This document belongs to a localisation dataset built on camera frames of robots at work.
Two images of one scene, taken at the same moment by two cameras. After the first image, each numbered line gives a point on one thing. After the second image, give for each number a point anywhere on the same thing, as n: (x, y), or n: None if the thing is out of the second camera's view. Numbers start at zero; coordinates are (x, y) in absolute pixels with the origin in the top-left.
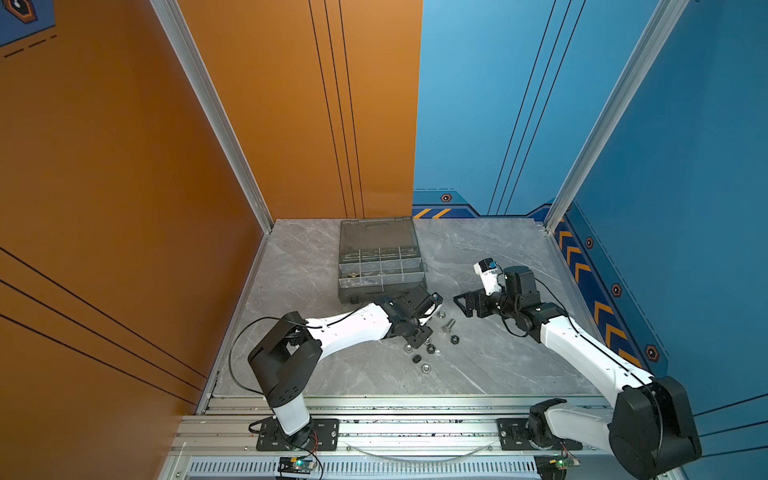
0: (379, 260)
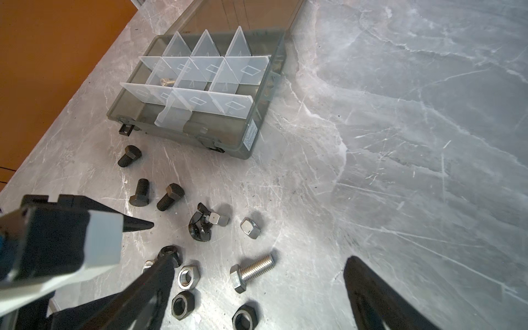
0: (213, 79)
